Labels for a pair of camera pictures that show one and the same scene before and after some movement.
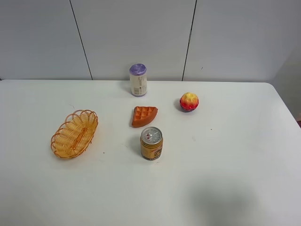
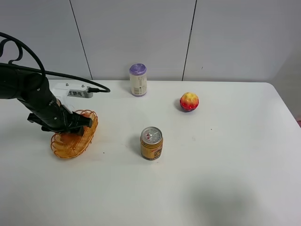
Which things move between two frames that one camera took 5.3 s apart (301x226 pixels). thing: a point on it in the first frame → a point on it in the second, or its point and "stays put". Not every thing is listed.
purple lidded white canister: x=138 y=79 stays put
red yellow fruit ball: x=189 y=101 stays put
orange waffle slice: x=143 y=116 → x=74 y=138
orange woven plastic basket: x=74 y=136 stays put
